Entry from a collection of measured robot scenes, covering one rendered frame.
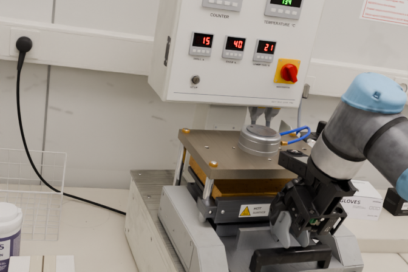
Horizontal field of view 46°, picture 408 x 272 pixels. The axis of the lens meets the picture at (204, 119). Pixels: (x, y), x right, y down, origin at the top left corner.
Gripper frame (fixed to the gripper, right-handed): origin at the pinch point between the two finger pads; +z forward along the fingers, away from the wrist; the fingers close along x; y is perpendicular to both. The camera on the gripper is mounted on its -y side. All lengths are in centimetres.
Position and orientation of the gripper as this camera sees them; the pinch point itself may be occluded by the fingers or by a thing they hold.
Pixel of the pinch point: (277, 232)
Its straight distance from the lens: 90.8
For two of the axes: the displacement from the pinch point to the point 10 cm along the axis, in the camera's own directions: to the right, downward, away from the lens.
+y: 2.7, 6.6, -7.0
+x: 9.2, 0.4, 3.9
